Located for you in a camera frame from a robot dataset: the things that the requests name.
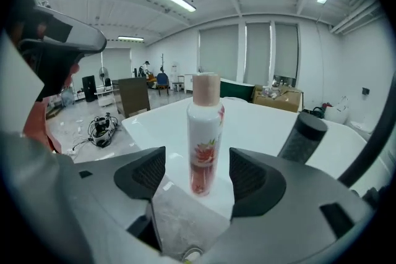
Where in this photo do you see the open cardboard box with bottles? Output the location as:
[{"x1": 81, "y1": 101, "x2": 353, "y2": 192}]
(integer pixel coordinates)
[{"x1": 251, "y1": 84, "x2": 306, "y2": 113}]

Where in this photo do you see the black standing fan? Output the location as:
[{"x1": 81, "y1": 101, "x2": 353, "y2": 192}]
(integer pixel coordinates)
[{"x1": 98, "y1": 66, "x2": 110, "y2": 85}]

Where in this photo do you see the black cylindrical bottle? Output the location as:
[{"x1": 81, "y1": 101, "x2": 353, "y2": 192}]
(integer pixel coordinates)
[{"x1": 277, "y1": 111, "x2": 329, "y2": 164}]

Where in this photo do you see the person's left hand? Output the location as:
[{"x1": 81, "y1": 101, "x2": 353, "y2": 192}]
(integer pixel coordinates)
[{"x1": 63, "y1": 64, "x2": 80, "y2": 94}]

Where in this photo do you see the black equipment with cables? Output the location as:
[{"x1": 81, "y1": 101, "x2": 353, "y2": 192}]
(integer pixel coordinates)
[{"x1": 87, "y1": 112, "x2": 119, "y2": 148}]

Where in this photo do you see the green bathtub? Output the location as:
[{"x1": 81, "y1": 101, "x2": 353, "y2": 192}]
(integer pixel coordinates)
[{"x1": 220, "y1": 78, "x2": 256, "y2": 103}]

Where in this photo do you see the black speaker cabinet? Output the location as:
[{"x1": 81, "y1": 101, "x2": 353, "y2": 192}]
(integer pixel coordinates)
[{"x1": 81, "y1": 75, "x2": 98, "y2": 103}]

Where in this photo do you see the blue chair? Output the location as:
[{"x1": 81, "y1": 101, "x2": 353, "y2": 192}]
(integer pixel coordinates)
[{"x1": 155, "y1": 72, "x2": 170, "y2": 97}]

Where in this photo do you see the white water dispenser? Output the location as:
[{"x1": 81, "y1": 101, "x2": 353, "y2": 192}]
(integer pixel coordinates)
[{"x1": 170, "y1": 61, "x2": 181, "y2": 83}]

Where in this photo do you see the grey window blind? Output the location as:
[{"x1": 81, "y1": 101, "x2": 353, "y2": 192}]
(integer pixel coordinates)
[
  {"x1": 101, "y1": 49, "x2": 131, "y2": 85},
  {"x1": 245, "y1": 22, "x2": 272, "y2": 86},
  {"x1": 274, "y1": 22, "x2": 299, "y2": 79},
  {"x1": 199, "y1": 24, "x2": 240, "y2": 82}
]

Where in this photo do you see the black tub faucet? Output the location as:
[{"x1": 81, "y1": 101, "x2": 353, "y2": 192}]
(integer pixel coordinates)
[{"x1": 336, "y1": 70, "x2": 396, "y2": 189}]

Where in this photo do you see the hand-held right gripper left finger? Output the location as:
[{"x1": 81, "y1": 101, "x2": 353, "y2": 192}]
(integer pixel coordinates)
[{"x1": 52, "y1": 146, "x2": 174, "y2": 264}]

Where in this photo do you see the brown wooden desk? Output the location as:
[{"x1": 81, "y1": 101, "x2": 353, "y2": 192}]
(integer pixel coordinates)
[{"x1": 118, "y1": 77, "x2": 152, "y2": 119}]

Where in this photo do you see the white rounded toilet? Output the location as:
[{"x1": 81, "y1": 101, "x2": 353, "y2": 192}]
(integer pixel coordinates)
[{"x1": 324, "y1": 96, "x2": 351, "y2": 124}]

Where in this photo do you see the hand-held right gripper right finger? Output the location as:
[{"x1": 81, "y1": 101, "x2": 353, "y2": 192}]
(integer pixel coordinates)
[{"x1": 191, "y1": 147, "x2": 377, "y2": 264}]

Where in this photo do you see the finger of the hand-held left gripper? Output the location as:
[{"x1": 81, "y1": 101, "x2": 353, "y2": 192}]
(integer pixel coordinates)
[{"x1": 32, "y1": 5, "x2": 108, "y2": 56}]

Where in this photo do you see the white floral lotion bottle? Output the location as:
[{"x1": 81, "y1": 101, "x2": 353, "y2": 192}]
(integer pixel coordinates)
[{"x1": 186, "y1": 72, "x2": 226, "y2": 197}]

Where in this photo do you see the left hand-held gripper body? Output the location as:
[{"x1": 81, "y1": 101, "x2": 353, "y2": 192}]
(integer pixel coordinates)
[{"x1": 17, "y1": 39, "x2": 85, "y2": 103}]

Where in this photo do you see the white cabinet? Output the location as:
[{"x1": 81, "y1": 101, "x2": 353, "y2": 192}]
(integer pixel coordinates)
[{"x1": 184, "y1": 72, "x2": 196, "y2": 95}]

